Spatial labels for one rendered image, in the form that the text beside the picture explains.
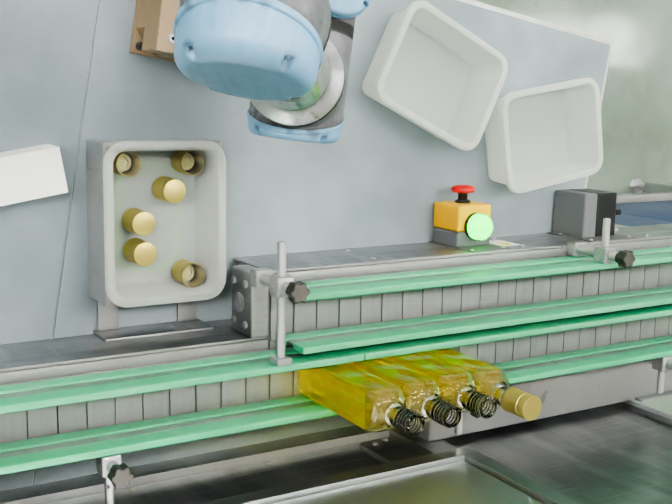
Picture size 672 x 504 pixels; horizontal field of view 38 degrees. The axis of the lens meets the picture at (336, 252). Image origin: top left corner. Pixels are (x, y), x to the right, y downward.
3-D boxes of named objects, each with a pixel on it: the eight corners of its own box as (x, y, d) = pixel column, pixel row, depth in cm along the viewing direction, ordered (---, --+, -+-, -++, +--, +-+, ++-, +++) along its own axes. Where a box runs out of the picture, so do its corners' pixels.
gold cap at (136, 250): (122, 238, 137) (133, 242, 133) (146, 236, 139) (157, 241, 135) (123, 262, 138) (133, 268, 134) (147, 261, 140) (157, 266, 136)
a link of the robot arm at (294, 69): (357, 39, 126) (337, -118, 71) (342, 154, 126) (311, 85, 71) (265, 28, 126) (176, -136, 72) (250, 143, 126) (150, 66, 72)
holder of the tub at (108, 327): (89, 333, 139) (106, 346, 132) (85, 139, 134) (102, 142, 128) (201, 320, 148) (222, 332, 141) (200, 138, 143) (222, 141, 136)
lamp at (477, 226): (463, 240, 162) (474, 242, 159) (464, 213, 161) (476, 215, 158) (484, 238, 164) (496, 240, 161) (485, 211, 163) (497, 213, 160)
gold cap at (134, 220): (120, 208, 136) (131, 212, 133) (144, 206, 138) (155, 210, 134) (121, 233, 137) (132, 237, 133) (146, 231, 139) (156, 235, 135)
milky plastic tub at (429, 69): (442, 153, 167) (474, 157, 160) (342, 94, 156) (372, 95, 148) (480, 61, 169) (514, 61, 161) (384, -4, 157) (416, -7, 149)
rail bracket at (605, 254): (561, 255, 166) (620, 269, 155) (563, 213, 165) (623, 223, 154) (578, 254, 168) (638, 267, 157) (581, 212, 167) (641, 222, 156)
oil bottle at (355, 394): (296, 392, 143) (375, 439, 125) (296, 355, 142) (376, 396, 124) (329, 387, 146) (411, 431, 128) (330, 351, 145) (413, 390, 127)
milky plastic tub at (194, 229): (88, 297, 138) (107, 310, 130) (84, 138, 134) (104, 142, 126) (202, 287, 146) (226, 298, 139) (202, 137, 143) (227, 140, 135)
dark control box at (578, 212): (550, 232, 181) (583, 238, 174) (552, 189, 180) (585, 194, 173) (582, 229, 185) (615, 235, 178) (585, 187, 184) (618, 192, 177)
